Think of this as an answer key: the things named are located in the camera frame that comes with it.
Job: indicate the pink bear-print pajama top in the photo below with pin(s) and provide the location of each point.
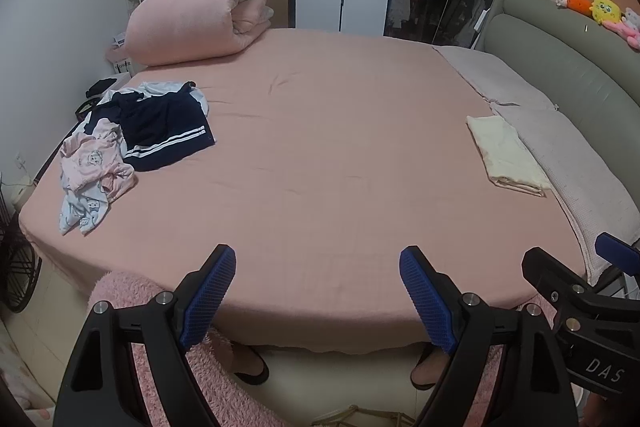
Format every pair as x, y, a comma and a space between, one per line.
95, 162

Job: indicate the person's right slipper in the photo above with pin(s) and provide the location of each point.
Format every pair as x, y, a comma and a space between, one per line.
430, 369

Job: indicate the pink and white plush toy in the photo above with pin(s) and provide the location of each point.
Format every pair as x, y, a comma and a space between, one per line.
627, 27

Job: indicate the person's slipper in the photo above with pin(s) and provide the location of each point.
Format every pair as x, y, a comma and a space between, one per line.
250, 364
430, 369

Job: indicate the grey padded headboard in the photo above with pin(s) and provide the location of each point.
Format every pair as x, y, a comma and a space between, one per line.
565, 52

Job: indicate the black floor fan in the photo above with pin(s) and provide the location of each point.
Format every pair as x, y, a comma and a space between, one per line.
17, 267

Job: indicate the orange carrot plush toy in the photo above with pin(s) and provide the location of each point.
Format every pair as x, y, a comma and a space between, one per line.
577, 3

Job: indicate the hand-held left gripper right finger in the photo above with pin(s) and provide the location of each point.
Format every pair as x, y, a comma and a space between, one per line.
425, 297

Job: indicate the white shirt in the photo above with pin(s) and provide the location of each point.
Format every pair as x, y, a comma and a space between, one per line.
152, 88

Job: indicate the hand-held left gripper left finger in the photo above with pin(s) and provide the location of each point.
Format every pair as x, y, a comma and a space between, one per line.
210, 297

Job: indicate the rolled pink duvet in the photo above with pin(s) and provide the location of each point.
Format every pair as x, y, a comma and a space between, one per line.
200, 17

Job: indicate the cream folded cloth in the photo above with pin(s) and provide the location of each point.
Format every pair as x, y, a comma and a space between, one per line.
505, 154

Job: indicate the bed with pink sheet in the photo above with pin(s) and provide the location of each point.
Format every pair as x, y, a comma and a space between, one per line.
325, 167

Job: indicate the navy white-striped garment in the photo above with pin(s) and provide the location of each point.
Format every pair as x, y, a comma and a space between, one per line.
160, 127

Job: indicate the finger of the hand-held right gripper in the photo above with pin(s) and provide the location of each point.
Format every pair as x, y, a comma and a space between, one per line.
550, 272
617, 249

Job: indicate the black bag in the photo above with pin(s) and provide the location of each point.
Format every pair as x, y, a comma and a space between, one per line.
100, 89

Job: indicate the person's left slipper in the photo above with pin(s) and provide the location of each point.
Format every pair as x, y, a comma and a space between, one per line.
250, 364

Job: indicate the light blue printed garment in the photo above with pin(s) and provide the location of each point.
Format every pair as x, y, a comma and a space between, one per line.
85, 209

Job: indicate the yellow plush toy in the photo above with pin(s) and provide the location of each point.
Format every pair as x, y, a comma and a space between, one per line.
606, 9

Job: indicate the person's left leg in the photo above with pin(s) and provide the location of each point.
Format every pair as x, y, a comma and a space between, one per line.
145, 282

